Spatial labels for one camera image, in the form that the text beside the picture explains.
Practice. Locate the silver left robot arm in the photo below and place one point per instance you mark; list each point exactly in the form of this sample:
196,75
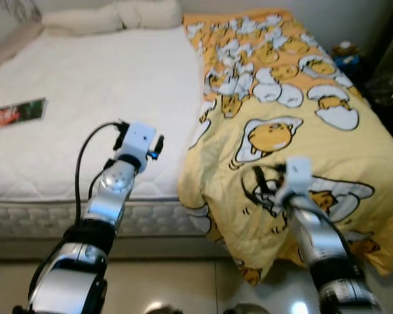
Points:
92,229

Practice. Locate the dark book with red cover art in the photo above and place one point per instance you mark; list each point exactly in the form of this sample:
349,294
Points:
16,113

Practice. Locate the silver robot leg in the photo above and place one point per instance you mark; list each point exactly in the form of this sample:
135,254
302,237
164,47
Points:
164,309
245,309

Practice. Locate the silver robot left leg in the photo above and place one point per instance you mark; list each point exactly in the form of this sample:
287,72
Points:
164,309

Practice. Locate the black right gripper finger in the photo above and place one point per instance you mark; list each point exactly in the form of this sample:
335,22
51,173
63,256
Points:
261,180

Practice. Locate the white quilted mattress pad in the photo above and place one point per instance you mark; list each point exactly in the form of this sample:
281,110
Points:
98,98

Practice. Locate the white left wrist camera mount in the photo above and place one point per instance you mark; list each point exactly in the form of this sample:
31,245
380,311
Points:
136,145

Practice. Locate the yellow cartoon egg blanket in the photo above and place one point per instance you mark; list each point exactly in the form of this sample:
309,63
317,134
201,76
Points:
301,118

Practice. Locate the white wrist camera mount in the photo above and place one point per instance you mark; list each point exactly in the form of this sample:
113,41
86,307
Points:
136,145
296,176

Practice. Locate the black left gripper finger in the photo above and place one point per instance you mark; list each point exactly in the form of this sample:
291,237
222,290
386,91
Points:
160,145

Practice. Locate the beige bolster pillow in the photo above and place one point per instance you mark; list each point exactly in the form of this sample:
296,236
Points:
111,16

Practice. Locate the silver robot right leg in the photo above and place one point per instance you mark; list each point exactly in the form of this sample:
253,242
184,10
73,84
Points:
245,309

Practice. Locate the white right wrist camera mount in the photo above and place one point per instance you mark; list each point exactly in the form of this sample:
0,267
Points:
296,176

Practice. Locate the blue bottle with brown cap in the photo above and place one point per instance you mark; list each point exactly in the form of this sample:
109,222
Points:
346,62

